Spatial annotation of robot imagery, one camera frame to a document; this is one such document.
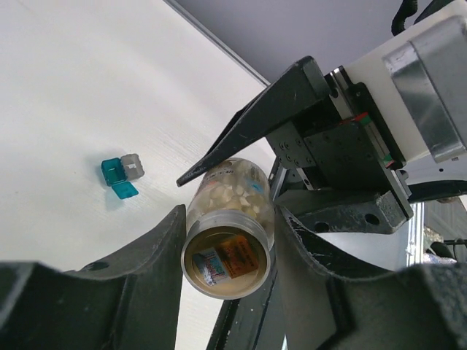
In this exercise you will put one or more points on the clear pill bottle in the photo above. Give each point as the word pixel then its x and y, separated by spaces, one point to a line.
pixel 230 231

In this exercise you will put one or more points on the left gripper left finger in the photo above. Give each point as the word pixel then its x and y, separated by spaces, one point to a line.
pixel 129 299

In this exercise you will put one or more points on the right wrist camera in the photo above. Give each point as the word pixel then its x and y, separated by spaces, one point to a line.
pixel 418 81

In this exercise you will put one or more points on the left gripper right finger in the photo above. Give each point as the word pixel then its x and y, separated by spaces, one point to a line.
pixel 333 300

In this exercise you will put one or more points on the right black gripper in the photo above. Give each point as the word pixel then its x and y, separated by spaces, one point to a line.
pixel 342 164

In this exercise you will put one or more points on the teal pill box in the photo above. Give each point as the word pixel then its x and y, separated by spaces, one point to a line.
pixel 116 178

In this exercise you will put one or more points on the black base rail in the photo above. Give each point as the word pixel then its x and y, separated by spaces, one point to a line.
pixel 253 322

